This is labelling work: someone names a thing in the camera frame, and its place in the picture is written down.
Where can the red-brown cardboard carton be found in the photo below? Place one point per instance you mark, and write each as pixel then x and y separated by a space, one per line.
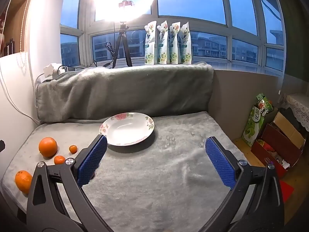
pixel 277 145

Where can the white floral refill pouch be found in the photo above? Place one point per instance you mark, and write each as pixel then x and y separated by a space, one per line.
pixel 174 43
pixel 185 43
pixel 162 43
pixel 150 43

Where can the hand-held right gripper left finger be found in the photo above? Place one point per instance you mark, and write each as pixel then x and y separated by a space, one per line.
pixel 93 159

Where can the speckled orange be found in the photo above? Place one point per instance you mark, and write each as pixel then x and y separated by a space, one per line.
pixel 23 180

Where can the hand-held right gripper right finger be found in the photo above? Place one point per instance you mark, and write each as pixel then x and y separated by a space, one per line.
pixel 219 162

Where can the white lace cloth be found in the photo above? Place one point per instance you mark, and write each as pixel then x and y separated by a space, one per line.
pixel 297 104

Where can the red paper sheet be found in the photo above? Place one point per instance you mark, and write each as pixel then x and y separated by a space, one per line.
pixel 287 191

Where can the white floral plate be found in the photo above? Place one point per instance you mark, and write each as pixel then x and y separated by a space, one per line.
pixel 128 130

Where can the grey plush mat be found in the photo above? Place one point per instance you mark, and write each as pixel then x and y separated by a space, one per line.
pixel 157 174

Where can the large smooth orange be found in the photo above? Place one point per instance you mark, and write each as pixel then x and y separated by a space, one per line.
pixel 48 147

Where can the green snack bag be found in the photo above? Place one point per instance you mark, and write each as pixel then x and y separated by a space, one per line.
pixel 264 105

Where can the small mandarin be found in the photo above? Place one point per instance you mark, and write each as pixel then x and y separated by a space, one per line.
pixel 59 160
pixel 73 149

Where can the white power strip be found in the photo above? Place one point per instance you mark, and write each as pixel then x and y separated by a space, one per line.
pixel 52 70

